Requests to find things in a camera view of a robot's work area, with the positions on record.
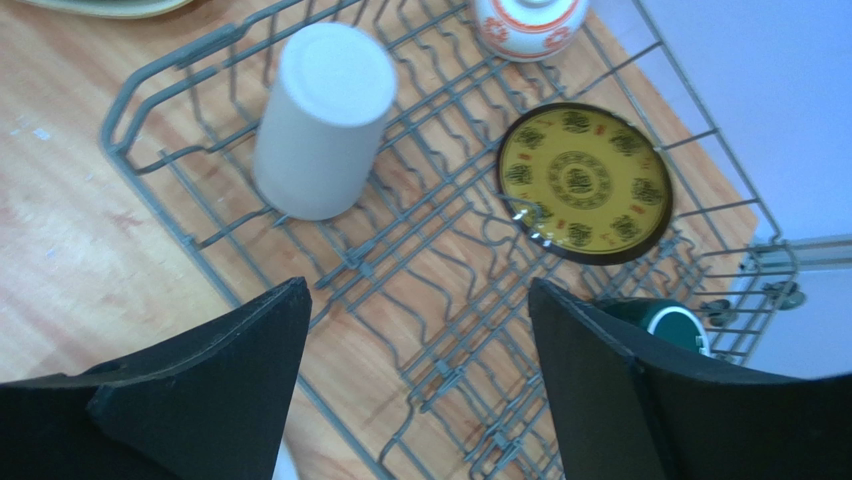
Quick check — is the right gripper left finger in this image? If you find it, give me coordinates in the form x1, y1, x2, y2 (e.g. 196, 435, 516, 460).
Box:
1, 277, 312, 479

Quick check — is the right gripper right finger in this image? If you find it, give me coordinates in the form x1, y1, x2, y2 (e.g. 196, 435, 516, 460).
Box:
528, 278, 851, 479

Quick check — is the dark green mug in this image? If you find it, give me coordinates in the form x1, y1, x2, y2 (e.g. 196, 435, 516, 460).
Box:
594, 298, 711, 357

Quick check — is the cream bird plate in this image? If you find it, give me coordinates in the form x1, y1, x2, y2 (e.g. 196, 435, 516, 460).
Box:
22, 0, 192, 20

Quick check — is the beige ceramic cup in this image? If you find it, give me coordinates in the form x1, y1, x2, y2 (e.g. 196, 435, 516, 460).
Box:
252, 22, 398, 221

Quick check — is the grey wire dish rack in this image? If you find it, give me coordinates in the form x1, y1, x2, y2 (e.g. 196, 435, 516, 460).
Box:
100, 1, 804, 479

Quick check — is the yellow patterned black-rim plate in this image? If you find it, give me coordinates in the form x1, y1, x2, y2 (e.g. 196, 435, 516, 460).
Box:
495, 102, 675, 266

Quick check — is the red white ceramic bowl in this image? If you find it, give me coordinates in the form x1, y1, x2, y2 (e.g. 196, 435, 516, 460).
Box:
468, 0, 591, 62

